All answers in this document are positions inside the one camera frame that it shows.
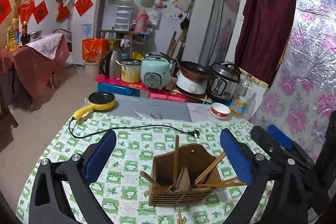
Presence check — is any wooden chopstick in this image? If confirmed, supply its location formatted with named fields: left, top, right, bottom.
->
left=196, top=181, right=246, bottom=188
left=173, top=135, right=179, bottom=189
left=178, top=210, right=183, bottom=224
left=139, top=171, right=162, bottom=189
left=211, top=177, right=239, bottom=185
left=194, top=152, right=226, bottom=185

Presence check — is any green patterned tablecloth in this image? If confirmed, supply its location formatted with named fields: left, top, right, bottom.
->
left=15, top=111, right=274, bottom=224

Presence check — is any wooden utensil holder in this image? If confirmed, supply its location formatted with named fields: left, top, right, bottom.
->
left=149, top=143, right=221, bottom=206

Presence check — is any clear plastic oil bottle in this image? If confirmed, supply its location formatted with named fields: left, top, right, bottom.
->
left=230, top=74, right=253, bottom=116

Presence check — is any red white bowl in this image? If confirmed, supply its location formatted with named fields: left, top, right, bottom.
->
left=210, top=102, right=231, bottom=120

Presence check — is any yellow electric frying pan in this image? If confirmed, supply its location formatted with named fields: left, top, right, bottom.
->
left=72, top=92, right=116, bottom=120

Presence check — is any silver black pressure cooker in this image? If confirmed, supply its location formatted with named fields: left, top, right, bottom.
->
left=207, top=61, right=241, bottom=101

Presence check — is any beige waste bin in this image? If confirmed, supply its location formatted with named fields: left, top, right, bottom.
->
left=84, top=61, right=100, bottom=80

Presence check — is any steel electric kettle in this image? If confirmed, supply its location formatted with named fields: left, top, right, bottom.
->
left=100, top=48, right=122, bottom=79

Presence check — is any red cloth covered table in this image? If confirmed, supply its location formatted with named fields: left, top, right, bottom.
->
left=1, top=33, right=70, bottom=110

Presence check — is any white cooker with brown pan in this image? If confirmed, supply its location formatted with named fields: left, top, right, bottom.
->
left=160, top=52, right=211, bottom=96

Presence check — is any yellow enamel pot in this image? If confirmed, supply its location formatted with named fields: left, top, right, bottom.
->
left=116, top=59, right=142, bottom=84

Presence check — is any red gift bag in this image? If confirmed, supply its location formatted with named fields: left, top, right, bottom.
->
left=82, top=38, right=109, bottom=63

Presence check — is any mint green rice cooker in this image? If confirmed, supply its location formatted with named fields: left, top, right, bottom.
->
left=140, top=55, right=172, bottom=90

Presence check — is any yellow cooking oil bottle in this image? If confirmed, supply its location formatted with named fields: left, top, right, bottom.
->
left=7, top=18, right=19, bottom=51

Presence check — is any pink thermos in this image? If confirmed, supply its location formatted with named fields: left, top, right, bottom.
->
left=134, top=10, right=150, bottom=33

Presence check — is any white refrigerator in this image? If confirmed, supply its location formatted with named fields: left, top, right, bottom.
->
left=71, top=0, right=106, bottom=65

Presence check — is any black power cable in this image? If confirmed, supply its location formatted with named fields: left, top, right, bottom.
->
left=68, top=116, right=201, bottom=139

